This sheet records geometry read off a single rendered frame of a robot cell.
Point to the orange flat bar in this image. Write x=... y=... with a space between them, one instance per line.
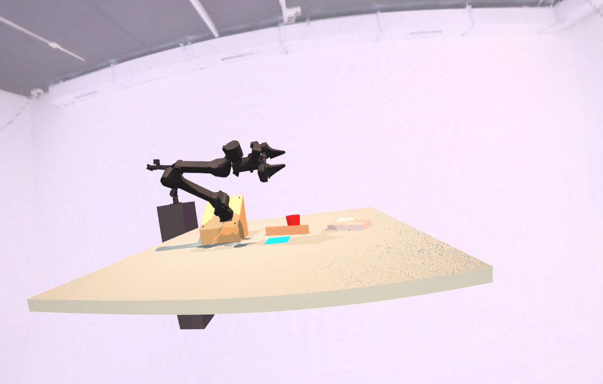
x=288 y=230

